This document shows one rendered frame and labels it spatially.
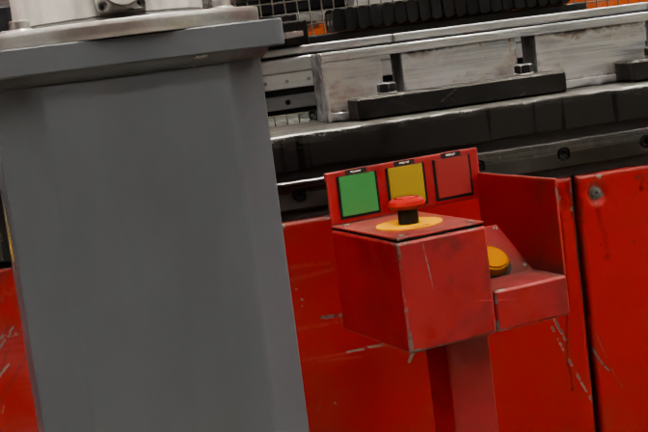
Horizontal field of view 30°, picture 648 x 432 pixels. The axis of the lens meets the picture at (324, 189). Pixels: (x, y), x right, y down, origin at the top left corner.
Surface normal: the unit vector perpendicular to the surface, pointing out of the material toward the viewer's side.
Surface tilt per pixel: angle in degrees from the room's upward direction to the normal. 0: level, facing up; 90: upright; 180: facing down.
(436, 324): 90
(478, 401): 90
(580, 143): 90
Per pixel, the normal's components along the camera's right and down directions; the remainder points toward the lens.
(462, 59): 0.23, 0.08
